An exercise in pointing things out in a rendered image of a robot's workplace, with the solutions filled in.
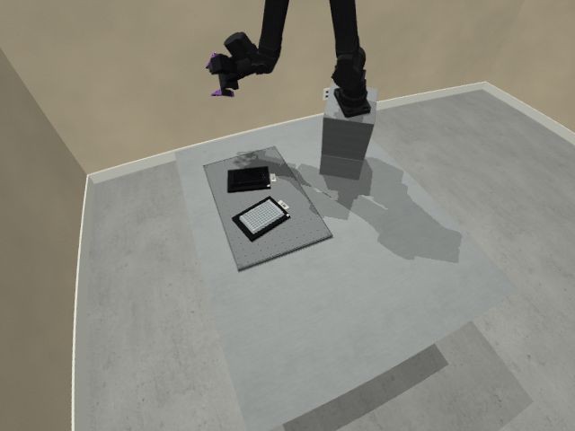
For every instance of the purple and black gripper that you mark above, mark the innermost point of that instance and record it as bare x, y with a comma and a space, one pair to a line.
225, 85

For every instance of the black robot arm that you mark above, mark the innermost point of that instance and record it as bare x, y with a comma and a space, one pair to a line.
261, 60

